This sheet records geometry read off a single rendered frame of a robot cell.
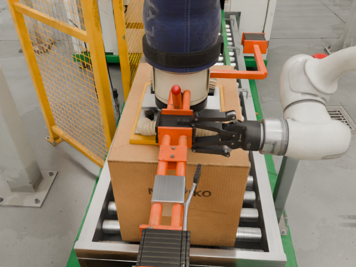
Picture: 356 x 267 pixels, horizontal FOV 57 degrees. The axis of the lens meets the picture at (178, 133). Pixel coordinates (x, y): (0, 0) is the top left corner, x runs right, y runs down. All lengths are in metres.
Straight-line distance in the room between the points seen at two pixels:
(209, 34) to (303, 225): 1.44
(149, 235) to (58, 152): 1.98
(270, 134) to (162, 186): 0.29
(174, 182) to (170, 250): 0.16
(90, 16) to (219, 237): 1.01
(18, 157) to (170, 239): 1.58
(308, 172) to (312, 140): 1.58
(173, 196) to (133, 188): 0.39
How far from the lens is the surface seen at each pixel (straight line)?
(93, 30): 1.51
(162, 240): 0.56
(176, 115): 0.83
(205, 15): 0.86
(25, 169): 2.11
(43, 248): 1.99
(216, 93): 1.16
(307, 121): 0.81
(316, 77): 0.85
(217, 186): 0.97
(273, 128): 0.78
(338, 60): 0.83
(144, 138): 0.96
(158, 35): 0.87
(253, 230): 1.28
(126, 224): 1.15
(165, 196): 0.63
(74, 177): 2.28
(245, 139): 0.78
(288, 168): 1.64
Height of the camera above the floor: 1.58
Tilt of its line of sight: 39 degrees down
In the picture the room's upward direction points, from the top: straight up
